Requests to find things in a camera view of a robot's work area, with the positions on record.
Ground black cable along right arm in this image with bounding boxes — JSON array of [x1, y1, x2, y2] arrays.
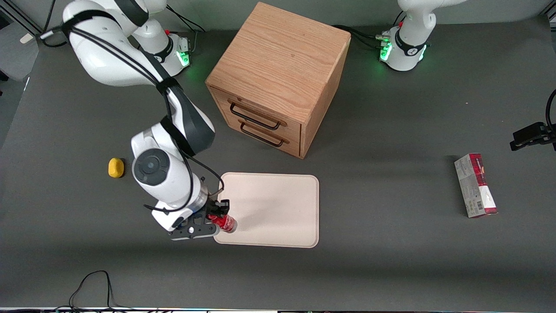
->
[[39, 17, 225, 214]]

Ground black cables at arm base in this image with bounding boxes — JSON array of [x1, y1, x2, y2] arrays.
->
[[332, 12, 407, 49], [165, 5, 207, 55]]

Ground beige plastic tray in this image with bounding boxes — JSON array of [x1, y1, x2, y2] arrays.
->
[[213, 172, 320, 249]]

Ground black looped cable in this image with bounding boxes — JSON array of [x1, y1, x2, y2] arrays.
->
[[69, 270, 129, 312]]

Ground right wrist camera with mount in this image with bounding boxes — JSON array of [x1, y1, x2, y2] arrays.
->
[[169, 210, 220, 241]]

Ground red and grey carton box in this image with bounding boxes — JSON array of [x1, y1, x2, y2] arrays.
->
[[454, 153, 498, 219]]

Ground yellow lemon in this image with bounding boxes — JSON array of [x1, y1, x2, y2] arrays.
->
[[108, 157, 125, 179]]

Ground wooden drawer front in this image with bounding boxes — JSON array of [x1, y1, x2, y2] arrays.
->
[[210, 87, 302, 140], [222, 117, 301, 158]]

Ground black cables at right arm base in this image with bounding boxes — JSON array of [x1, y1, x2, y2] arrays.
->
[[165, 5, 207, 55]]

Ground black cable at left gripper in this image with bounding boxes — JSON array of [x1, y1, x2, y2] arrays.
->
[[546, 89, 556, 131]]

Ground black cables at left arm base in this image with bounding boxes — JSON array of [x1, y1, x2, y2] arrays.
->
[[332, 12, 407, 49]]

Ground wooden drawer cabinet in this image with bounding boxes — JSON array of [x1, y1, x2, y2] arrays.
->
[[205, 1, 351, 160]]

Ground black metal drawer handle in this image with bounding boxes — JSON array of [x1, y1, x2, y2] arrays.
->
[[239, 121, 286, 147], [229, 102, 282, 131]]

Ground red coke bottle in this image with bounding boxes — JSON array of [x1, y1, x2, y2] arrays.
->
[[208, 213, 238, 234]]

